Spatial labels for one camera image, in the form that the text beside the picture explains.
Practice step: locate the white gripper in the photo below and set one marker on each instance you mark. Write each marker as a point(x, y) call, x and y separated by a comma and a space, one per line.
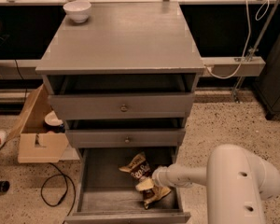
point(161, 175)

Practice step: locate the brown chip bag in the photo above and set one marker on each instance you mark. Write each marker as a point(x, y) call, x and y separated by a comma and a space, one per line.
point(139, 169)

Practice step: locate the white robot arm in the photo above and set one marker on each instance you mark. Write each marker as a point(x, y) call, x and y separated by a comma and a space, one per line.
point(237, 181)

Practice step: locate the grey open bottom drawer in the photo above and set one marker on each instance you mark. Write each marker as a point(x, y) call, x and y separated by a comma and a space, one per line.
point(106, 195)

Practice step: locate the grey middle drawer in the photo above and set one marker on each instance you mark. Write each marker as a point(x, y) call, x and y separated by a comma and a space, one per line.
point(125, 138)

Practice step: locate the grey top drawer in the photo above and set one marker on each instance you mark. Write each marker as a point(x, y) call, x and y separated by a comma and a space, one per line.
point(121, 106)

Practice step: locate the grey wooden drawer cabinet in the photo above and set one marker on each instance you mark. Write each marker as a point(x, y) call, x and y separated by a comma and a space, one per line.
point(124, 48)

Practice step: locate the white plate in box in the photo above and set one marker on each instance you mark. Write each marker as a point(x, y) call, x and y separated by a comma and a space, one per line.
point(52, 120)

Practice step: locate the cardboard box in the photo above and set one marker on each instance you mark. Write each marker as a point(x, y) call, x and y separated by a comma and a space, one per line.
point(37, 144)

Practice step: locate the black caster wheel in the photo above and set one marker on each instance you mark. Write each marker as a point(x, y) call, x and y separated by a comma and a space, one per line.
point(4, 186)

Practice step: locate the dark grey cabinet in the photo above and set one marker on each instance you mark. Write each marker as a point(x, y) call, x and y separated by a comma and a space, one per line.
point(267, 86)

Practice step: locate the white ceramic bowl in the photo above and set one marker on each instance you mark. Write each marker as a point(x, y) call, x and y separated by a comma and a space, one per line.
point(78, 11)

